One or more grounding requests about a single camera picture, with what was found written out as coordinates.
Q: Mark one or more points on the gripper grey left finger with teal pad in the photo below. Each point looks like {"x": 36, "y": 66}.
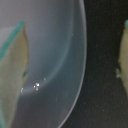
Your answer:
{"x": 14, "y": 54}

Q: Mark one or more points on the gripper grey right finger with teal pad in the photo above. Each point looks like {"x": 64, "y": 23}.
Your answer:
{"x": 122, "y": 72}

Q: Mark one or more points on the grey toy frying pan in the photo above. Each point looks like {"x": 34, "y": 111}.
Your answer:
{"x": 56, "y": 34}

